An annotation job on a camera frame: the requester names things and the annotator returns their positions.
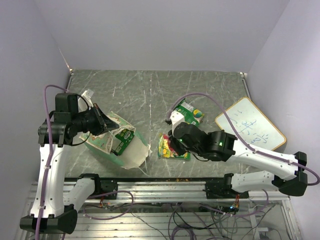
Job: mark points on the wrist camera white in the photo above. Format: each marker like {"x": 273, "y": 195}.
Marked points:
{"x": 85, "y": 100}
{"x": 176, "y": 118}

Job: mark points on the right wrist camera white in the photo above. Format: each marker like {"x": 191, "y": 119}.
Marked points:
{"x": 176, "y": 118}

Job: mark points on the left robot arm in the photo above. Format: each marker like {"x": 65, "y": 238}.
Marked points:
{"x": 52, "y": 212}

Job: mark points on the dark green candy packet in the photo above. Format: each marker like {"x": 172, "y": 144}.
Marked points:
{"x": 121, "y": 141}

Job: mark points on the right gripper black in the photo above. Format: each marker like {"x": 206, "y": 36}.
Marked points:
{"x": 174, "y": 143}

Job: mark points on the green fruit candy packet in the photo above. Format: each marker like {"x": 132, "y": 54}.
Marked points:
{"x": 192, "y": 115}

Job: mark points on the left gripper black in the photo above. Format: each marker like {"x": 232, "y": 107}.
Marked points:
{"x": 103, "y": 123}

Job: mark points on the yellow gummy candy packet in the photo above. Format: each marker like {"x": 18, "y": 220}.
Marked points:
{"x": 164, "y": 150}

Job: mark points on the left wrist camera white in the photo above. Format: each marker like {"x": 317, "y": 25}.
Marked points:
{"x": 85, "y": 100}

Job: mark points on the aluminium rail frame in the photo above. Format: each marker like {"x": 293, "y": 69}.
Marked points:
{"x": 181, "y": 209}

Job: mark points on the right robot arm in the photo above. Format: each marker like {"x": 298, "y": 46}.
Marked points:
{"x": 277, "y": 171}

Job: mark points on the green patterned paper bag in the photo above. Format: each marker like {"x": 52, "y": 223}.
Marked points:
{"x": 134, "y": 155}

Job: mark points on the small whiteboard yellow frame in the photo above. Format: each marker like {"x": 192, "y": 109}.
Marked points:
{"x": 253, "y": 126}

